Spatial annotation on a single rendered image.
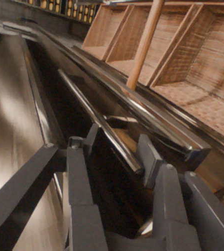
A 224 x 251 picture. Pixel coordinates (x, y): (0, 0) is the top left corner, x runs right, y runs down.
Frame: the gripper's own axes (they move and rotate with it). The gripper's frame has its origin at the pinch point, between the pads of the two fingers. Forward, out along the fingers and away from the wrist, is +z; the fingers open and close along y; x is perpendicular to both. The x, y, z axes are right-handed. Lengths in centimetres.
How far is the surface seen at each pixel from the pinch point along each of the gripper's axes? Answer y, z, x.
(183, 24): 28, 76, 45
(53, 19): -204, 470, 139
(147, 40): 4.4, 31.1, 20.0
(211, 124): 40, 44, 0
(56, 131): -12.3, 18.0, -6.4
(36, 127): -15.4, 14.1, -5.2
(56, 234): -4.7, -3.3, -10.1
